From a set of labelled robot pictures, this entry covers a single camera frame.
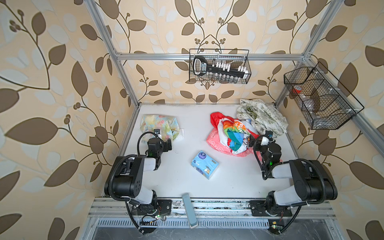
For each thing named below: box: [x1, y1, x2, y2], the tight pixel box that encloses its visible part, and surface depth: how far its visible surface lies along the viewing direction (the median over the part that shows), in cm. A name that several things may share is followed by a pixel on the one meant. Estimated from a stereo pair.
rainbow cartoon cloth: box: [217, 118, 251, 154], surface depth 91 cm
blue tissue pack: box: [191, 150, 220, 180], surface depth 86 cm
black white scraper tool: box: [193, 56, 251, 79], surface depth 86 cm
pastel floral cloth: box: [139, 114, 185, 141], surface depth 102 cm
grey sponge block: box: [182, 193, 198, 229], surface depth 76 cm
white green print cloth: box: [236, 99, 289, 138], surface depth 101 cm
